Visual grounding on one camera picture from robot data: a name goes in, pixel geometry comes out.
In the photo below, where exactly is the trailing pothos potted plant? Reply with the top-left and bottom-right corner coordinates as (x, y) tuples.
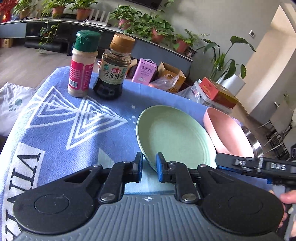
(109, 5), (175, 44)

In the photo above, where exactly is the red and yellow box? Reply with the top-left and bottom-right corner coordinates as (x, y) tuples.
(200, 77), (238, 109)

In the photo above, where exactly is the clear plastic storage bin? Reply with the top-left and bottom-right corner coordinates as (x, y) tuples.
(192, 81), (232, 114)

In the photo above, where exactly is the blue patterned tablecloth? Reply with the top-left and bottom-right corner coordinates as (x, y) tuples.
(0, 66), (287, 241)

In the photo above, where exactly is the tall large-leaf floor plant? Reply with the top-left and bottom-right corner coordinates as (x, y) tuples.
(197, 36), (256, 82)

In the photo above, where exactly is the grey dining chair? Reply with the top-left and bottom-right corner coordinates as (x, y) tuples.
(259, 100), (295, 153)

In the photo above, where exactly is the person's right hand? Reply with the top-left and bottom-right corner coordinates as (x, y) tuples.
(279, 190), (296, 228)

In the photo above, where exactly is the clear plastic bag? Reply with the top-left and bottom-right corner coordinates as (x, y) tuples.
(149, 74), (179, 91)

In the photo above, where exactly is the pink plastic bowl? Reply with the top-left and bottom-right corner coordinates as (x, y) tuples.
(203, 108), (254, 158)

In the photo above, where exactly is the stainless steel bowl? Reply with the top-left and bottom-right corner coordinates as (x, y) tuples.
(241, 126), (264, 158)

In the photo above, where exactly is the green plastic plate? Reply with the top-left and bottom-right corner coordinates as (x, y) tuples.
(136, 105), (216, 170)

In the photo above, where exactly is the green cap spice shaker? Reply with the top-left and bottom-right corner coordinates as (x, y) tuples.
(68, 30), (101, 97)

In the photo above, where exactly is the long dark tv console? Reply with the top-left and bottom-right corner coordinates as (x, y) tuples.
(1, 18), (193, 73)

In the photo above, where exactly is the brown cap soy sauce bottle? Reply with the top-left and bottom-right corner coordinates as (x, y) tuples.
(93, 34), (135, 100)

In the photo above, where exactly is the potted plant red pot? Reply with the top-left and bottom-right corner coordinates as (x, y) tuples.
(173, 29), (210, 54)

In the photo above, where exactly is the pink carton box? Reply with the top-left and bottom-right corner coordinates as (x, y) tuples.
(132, 58), (157, 85)

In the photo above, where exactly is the open brown cardboard box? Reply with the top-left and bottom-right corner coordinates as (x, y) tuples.
(158, 62), (186, 93)

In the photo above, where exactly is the white picket fence ornament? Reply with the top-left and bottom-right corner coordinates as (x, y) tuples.
(86, 9), (110, 27)

